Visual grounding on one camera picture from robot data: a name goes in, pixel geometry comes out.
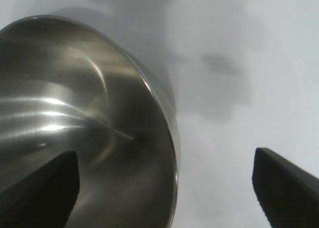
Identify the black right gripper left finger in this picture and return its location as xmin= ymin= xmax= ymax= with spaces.
xmin=0 ymin=150 xmax=80 ymax=228

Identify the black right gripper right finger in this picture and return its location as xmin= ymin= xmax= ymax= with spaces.
xmin=251 ymin=147 xmax=319 ymax=228

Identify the stainless steel bowl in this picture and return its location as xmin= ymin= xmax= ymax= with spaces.
xmin=0 ymin=15 xmax=181 ymax=228

